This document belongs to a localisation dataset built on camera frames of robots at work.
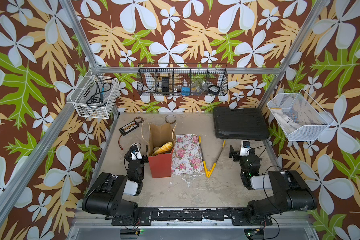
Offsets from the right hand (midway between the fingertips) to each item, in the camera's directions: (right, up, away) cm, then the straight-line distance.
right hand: (238, 144), depth 90 cm
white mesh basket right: (+30, +16, -9) cm, 35 cm away
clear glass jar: (-23, +38, +8) cm, 45 cm away
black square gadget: (-14, +36, +6) cm, 39 cm away
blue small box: (-32, +34, +5) cm, 47 cm away
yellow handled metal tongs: (-19, -16, -3) cm, 25 cm away
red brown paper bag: (-49, +6, -6) cm, 50 cm away
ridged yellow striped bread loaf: (-43, -1, -12) cm, 45 cm away
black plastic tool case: (+13, +13, +14) cm, 23 cm away
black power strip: (-74, +11, +19) cm, 77 cm away
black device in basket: (-46, +40, +8) cm, 61 cm away
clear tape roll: (-43, +18, +29) cm, 55 cm away
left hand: (-60, 0, -3) cm, 60 cm away
